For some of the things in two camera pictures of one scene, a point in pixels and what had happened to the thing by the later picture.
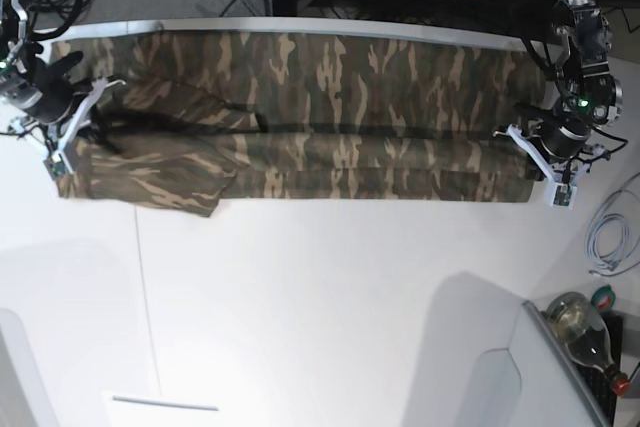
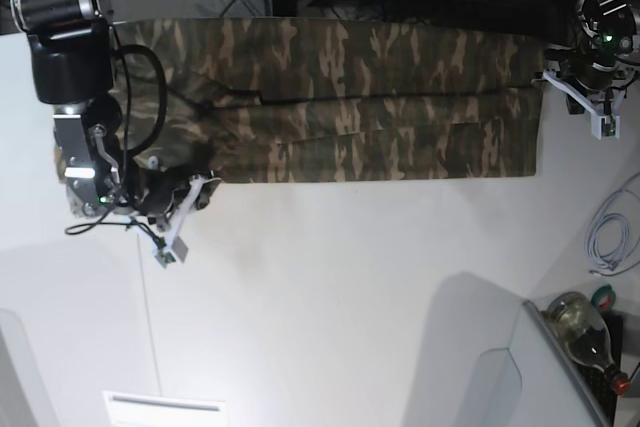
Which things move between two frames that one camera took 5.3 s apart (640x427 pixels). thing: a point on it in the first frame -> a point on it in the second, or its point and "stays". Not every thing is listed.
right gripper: x=566 y=140 -> x=594 y=73
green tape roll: x=604 y=299 stays
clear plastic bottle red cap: x=586 y=337 stays
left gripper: x=54 y=102 -> x=159 y=200
